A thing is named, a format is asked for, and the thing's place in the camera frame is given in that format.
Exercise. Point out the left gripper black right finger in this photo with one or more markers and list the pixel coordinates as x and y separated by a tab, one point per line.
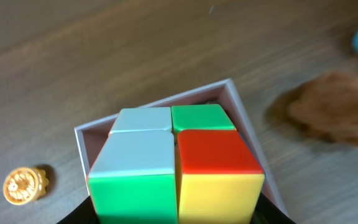
267	213

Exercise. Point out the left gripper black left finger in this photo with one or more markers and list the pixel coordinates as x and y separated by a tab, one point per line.
82	214

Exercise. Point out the yellow round toy wheel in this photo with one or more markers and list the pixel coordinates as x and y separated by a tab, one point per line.
24	185

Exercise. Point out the multicoloured puzzle cube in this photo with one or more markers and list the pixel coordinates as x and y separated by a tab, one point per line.
178	164

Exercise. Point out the white box with pink interior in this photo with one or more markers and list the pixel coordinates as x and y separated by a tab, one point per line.
91	136

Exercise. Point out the brown plush toy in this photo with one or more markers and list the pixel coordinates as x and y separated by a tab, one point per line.
324	108

